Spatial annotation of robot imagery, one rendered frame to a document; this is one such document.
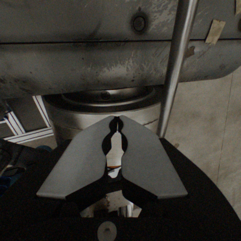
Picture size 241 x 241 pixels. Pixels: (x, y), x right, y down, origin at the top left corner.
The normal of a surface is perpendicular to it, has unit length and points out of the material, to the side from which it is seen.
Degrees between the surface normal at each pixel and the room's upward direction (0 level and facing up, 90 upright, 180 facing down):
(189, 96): 0
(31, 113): 0
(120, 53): 4
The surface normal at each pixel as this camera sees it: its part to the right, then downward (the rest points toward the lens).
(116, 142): 0.13, 0.48
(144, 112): 0.48, 0.41
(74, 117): -0.32, 0.47
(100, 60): 0.25, 0.63
